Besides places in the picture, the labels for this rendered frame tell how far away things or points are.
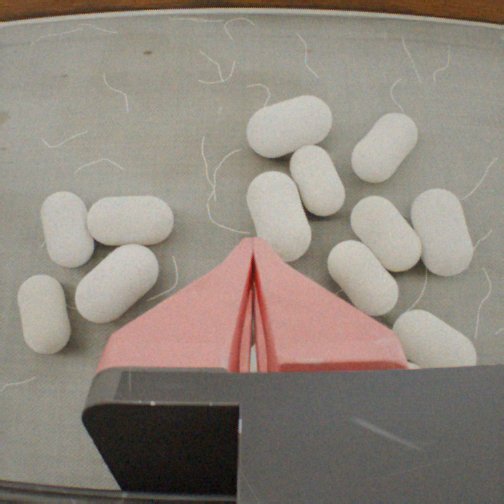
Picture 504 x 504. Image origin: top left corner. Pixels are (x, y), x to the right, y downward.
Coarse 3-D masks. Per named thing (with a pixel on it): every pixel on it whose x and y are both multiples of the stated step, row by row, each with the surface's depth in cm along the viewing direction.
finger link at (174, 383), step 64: (192, 320) 6; (128, 384) 5; (192, 384) 5; (256, 384) 5; (320, 384) 5; (384, 384) 5; (448, 384) 5; (128, 448) 5; (192, 448) 5; (256, 448) 4; (320, 448) 4; (384, 448) 4; (448, 448) 4
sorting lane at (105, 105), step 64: (0, 64) 18; (64, 64) 18; (128, 64) 18; (192, 64) 18; (256, 64) 18; (320, 64) 18; (384, 64) 18; (448, 64) 18; (0, 128) 17; (64, 128) 17; (128, 128) 17; (192, 128) 17; (448, 128) 17; (0, 192) 16; (128, 192) 16; (192, 192) 16; (384, 192) 17; (0, 256) 16; (192, 256) 16; (320, 256) 16; (0, 320) 15; (128, 320) 15; (384, 320) 15; (448, 320) 15; (0, 384) 15; (64, 384) 15; (0, 448) 14; (64, 448) 14
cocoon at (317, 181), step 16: (304, 160) 15; (320, 160) 15; (304, 176) 15; (320, 176) 15; (336, 176) 15; (304, 192) 15; (320, 192) 15; (336, 192) 15; (320, 208) 15; (336, 208) 15
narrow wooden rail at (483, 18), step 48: (0, 0) 17; (48, 0) 17; (96, 0) 18; (144, 0) 18; (192, 0) 18; (240, 0) 18; (288, 0) 18; (336, 0) 18; (384, 0) 18; (432, 0) 18; (480, 0) 17
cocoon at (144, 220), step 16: (96, 208) 14; (112, 208) 14; (128, 208) 14; (144, 208) 14; (160, 208) 14; (96, 224) 14; (112, 224) 14; (128, 224) 14; (144, 224) 14; (160, 224) 14; (112, 240) 15; (128, 240) 15; (144, 240) 15; (160, 240) 15
